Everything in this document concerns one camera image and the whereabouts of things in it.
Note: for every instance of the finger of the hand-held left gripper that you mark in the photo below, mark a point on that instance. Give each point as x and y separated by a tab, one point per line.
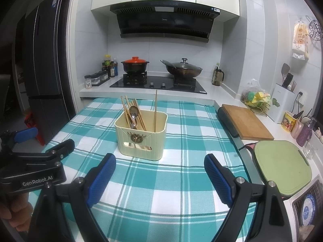
60	148
25	134

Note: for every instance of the black kitchen utensils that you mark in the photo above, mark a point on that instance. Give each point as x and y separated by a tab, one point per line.
288	79

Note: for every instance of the blue label sauce bottle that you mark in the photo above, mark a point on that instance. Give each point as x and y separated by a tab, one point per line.
115	69

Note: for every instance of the person's left hand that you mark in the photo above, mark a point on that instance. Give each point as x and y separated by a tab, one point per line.
17	211

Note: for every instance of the dark grey tray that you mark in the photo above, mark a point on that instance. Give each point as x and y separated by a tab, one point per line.
227	123

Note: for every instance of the beige sponge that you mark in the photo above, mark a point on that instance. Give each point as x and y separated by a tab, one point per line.
306	233

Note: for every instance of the green cutting board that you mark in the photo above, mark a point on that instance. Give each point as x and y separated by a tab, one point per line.
282	169

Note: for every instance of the garlic bulbs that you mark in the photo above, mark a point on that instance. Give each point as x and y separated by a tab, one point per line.
320	133

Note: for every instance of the purple bottle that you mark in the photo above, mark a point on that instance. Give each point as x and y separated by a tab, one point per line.
305	134

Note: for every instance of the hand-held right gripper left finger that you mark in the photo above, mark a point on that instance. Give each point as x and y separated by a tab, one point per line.
102	179

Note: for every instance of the wok with glass lid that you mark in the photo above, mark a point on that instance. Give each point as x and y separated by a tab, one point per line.
184	70

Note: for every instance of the orange printed bag pack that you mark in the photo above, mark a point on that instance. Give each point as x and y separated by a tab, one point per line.
300	40

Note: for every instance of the black clay pot orange lid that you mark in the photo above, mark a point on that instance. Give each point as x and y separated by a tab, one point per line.
135	66

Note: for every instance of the white utensil holder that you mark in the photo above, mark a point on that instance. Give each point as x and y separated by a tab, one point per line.
281	103

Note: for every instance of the white printed shaker jar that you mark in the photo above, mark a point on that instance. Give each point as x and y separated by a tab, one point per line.
88	82

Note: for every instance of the grey spatula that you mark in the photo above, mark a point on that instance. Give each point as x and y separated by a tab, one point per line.
285	68

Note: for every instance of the black gas cooktop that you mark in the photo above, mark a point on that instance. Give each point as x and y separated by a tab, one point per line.
159	85

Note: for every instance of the clear drinking glass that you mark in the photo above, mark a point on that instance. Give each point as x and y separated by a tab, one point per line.
309	151

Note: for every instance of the metal steamer rack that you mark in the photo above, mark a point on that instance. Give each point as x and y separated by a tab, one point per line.
315	29

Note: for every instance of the yellow cap sauce bottle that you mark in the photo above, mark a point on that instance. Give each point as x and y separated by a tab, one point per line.
107	61

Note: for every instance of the white wall socket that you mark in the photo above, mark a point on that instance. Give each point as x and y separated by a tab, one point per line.
300	97

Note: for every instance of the dark soy sauce bottle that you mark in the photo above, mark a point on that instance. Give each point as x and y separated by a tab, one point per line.
111	71

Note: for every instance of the blue white plate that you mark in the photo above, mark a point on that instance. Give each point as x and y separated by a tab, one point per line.
308	210

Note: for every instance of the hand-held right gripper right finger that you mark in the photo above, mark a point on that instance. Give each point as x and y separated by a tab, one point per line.
218	179

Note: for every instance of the plastic bag of yellow cloths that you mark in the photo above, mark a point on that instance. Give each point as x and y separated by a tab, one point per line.
257	98

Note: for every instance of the yellow printed cup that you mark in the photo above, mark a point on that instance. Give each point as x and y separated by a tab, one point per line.
289	122

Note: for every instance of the large metal spoon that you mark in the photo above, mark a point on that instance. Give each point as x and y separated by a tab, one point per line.
133	111

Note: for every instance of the black range hood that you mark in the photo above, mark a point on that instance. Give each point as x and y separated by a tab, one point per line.
164	25

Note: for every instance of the teal checkered tablecloth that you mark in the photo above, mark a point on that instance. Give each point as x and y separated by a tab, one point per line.
189	136

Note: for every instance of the red plastic stool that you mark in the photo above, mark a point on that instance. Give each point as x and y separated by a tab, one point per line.
34	128

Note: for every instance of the dark glass jug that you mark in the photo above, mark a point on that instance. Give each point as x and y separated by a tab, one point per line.
217	77

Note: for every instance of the pink cup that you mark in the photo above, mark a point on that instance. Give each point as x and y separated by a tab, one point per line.
296	129

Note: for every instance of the dish rack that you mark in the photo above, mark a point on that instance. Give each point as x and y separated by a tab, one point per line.
297	201

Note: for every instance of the sauce bottles and spice jars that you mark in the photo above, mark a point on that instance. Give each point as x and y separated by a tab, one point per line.
99	78

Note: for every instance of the wooden cutting board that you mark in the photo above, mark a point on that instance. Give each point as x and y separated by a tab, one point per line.
247	121

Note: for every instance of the cream plastic utensil box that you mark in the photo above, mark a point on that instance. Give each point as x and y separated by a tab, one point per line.
151	141

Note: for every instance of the dark grey refrigerator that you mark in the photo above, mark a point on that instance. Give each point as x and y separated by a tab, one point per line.
45	68

